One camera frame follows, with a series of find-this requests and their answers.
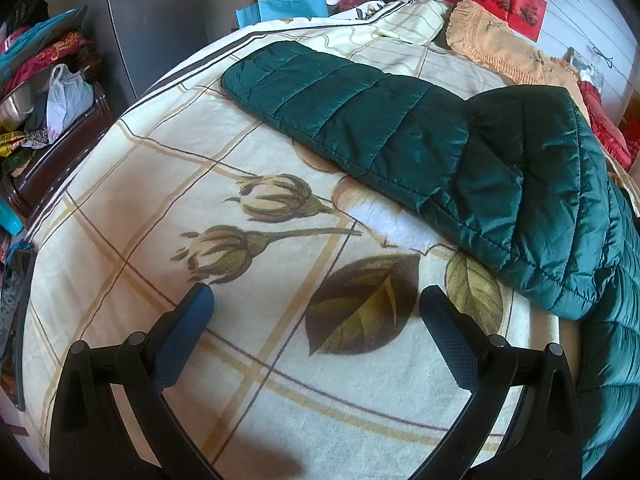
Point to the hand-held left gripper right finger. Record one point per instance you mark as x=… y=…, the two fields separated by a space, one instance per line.
x=450 y=342

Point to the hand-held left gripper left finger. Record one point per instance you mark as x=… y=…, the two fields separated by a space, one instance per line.
x=184 y=332

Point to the dark green puffer jacket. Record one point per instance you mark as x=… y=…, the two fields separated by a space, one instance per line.
x=400 y=125

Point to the pile of colourful clothes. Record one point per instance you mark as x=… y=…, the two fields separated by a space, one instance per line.
x=45 y=45

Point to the cream floral blanket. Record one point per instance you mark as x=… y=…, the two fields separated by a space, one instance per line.
x=200 y=160

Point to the grey patterned cloth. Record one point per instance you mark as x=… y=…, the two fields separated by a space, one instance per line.
x=12 y=300

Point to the dark wooden bench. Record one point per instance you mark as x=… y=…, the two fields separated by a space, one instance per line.
x=65 y=160

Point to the white plastic bag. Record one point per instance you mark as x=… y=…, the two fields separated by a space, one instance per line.
x=65 y=100

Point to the red frilled cushion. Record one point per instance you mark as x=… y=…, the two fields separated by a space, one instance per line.
x=605 y=125

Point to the steel basin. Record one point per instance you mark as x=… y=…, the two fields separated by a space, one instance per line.
x=15 y=105

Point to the yellow frilled pillow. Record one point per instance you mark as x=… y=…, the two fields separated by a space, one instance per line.
x=500 y=45

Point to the silver refrigerator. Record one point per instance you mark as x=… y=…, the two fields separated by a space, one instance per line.
x=160 y=20

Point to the blue cardboard box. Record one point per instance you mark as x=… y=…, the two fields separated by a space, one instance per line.
x=285 y=10

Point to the wall photo print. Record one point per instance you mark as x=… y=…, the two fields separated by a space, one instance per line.
x=582 y=67

